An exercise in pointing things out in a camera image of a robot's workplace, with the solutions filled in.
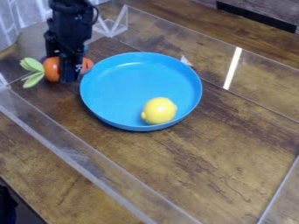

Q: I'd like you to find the blue round tray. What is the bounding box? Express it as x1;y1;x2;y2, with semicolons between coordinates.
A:
79;52;203;132

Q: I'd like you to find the orange toy carrot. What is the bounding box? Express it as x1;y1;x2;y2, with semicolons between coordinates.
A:
20;56;93;88

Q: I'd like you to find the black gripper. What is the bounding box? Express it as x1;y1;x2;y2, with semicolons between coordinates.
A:
44;8;93;83

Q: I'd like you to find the yellow toy lemon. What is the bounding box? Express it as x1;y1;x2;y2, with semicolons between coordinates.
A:
141;97;177;124

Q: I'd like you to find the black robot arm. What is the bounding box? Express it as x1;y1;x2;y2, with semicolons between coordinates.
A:
43;0;99;83

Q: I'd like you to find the white grid curtain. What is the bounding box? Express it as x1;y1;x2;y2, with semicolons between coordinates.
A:
0;0;51;51

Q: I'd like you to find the clear acrylic enclosure wall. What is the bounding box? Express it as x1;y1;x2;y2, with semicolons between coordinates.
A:
0;0;299;224

